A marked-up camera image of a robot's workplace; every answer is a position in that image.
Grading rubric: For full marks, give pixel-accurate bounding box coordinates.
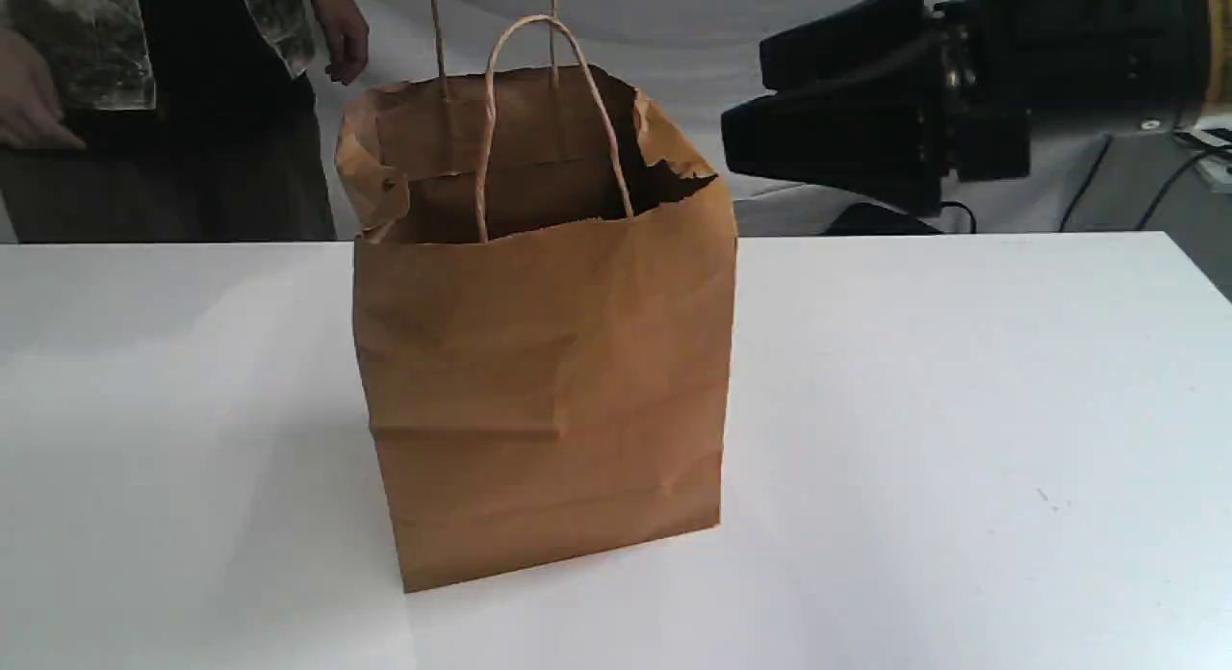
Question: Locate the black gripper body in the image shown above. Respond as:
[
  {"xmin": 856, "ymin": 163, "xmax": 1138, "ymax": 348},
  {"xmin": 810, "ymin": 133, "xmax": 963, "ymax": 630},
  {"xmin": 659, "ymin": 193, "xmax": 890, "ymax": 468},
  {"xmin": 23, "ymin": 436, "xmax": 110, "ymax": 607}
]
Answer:
[{"xmin": 721, "ymin": 0, "xmax": 1031, "ymax": 217}]

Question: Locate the brown paper bag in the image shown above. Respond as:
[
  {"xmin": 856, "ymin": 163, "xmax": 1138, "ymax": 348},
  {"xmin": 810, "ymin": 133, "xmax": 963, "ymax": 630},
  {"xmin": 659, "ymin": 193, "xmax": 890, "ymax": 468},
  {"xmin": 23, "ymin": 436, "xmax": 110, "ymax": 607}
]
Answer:
[{"xmin": 335, "ymin": 0, "xmax": 738, "ymax": 594}]

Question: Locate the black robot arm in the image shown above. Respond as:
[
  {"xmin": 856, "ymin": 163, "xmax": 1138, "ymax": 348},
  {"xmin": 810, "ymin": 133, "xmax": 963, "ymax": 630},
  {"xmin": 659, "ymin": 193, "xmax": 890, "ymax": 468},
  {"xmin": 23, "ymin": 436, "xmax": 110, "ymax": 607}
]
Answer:
[{"xmin": 721, "ymin": 0, "xmax": 1231, "ymax": 217}]

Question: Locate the person's left hand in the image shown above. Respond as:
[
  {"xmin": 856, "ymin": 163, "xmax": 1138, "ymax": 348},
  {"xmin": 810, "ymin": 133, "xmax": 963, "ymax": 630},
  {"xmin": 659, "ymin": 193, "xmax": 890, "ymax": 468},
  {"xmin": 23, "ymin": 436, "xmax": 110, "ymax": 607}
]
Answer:
[{"xmin": 310, "ymin": 0, "xmax": 370, "ymax": 86}]

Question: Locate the person's right hand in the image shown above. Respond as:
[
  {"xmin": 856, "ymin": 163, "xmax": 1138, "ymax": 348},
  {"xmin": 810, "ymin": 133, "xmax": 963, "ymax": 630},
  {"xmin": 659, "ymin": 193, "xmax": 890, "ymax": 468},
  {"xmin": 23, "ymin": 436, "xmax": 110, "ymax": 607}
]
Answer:
[{"xmin": 1, "ymin": 28, "xmax": 87, "ymax": 151}]

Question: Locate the white backdrop cloth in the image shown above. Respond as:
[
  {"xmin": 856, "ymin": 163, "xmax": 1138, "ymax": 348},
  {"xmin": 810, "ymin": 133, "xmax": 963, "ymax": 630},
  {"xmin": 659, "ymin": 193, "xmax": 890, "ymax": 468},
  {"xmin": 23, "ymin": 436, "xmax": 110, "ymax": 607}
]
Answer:
[{"xmin": 308, "ymin": 0, "xmax": 1232, "ymax": 244}]

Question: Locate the person's camouflage clothed torso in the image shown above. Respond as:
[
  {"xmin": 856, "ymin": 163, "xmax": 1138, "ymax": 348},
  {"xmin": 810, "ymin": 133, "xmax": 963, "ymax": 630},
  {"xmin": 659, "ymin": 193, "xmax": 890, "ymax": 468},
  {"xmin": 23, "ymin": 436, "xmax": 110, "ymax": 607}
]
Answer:
[{"xmin": 1, "ymin": 0, "xmax": 336, "ymax": 244}]

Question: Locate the black cable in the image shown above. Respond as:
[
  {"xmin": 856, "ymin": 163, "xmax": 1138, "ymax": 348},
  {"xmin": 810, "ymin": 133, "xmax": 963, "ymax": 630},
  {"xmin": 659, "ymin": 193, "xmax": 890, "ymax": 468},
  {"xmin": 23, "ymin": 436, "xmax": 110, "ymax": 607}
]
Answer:
[{"xmin": 1060, "ymin": 121, "xmax": 1232, "ymax": 232}]

